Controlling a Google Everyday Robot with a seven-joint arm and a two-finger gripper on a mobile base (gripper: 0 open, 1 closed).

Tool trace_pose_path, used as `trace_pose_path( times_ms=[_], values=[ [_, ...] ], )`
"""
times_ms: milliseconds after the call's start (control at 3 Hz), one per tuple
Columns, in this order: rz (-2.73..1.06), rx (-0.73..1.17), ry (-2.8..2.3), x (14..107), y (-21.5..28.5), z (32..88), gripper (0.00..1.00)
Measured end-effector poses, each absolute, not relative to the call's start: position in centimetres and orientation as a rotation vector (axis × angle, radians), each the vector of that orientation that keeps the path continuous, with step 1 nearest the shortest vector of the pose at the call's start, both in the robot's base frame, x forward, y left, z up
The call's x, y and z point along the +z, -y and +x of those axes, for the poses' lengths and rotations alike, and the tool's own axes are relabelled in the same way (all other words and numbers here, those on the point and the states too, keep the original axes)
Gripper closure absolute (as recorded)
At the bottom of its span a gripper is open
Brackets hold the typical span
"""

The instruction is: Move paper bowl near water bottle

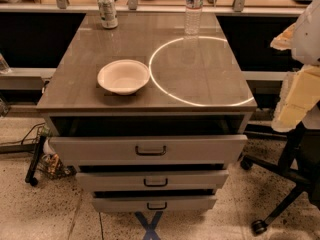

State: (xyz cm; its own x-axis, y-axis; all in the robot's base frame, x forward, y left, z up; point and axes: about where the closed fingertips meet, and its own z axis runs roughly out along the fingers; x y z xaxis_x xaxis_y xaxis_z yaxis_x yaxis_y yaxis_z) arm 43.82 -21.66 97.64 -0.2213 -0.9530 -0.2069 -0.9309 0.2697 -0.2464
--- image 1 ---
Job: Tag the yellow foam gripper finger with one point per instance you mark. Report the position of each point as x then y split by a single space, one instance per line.
283 41
299 94

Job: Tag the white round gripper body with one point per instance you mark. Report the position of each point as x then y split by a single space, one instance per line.
307 39

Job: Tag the white paper bowl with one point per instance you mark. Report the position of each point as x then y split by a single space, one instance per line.
123 77

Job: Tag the clear plastic water bottle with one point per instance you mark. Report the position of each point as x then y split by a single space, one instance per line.
193 12

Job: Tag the black office chair base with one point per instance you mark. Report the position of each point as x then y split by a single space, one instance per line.
300 163

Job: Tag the top grey drawer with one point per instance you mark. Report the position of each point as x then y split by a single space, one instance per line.
164 150

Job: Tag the grey drawer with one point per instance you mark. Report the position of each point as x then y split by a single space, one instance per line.
164 150
160 203
152 180

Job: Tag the grey drawer cabinet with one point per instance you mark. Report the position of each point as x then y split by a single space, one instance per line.
149 119

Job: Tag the middle grey drawer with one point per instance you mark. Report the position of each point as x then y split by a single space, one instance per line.
152 180

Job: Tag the silver green soda can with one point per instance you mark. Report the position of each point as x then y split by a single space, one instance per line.
108 14

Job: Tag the blue tape cross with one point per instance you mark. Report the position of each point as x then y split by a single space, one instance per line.
149 226

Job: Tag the bottom grey drawer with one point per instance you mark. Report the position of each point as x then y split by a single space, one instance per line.
160 203

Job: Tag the black wheeled cart leg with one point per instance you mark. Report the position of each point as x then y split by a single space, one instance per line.
38 151

